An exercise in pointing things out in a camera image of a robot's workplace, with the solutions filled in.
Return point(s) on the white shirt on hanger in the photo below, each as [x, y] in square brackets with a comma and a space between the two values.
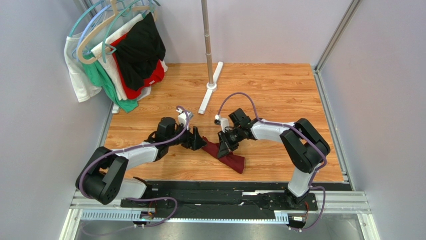
[83, 88]

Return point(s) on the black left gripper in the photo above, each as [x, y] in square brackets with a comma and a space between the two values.
[194, 142]

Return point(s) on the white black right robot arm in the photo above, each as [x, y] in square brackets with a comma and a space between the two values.
[306, 148]

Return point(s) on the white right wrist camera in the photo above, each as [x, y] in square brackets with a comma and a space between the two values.
[222, 122]

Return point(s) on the aluminium corner post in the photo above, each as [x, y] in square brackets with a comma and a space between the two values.
[338, 33]

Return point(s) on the dark red cloth napkin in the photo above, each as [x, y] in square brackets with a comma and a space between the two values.
[235, 162]

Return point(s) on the aluminium frame rail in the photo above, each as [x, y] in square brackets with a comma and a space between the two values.
[345, 215]

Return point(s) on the red shirt on hanger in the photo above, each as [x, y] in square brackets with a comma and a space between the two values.
[156, 77]

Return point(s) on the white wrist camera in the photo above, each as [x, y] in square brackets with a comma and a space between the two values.
[184, 117]
[222, 122]

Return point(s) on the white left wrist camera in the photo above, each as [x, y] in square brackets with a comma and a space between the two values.
[184, 117]

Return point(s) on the metal pole white base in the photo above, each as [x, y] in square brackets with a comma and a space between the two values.
[213, 75]

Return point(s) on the light blue clothes hanger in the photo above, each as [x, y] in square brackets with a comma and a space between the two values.
[94, 22]

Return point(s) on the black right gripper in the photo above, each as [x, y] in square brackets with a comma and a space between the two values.
[228, 142]

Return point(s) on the green shirt on hanger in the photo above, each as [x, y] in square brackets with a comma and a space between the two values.
[99, 78]

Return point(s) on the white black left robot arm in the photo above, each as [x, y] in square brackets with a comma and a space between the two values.
[103, 178]

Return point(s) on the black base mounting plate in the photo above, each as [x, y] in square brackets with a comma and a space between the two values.
[221, 200]

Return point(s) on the teal clothes hanger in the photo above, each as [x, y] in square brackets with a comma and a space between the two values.
[97, 44]

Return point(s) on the black shirt on hanger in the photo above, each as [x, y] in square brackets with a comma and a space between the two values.
[138, 54]

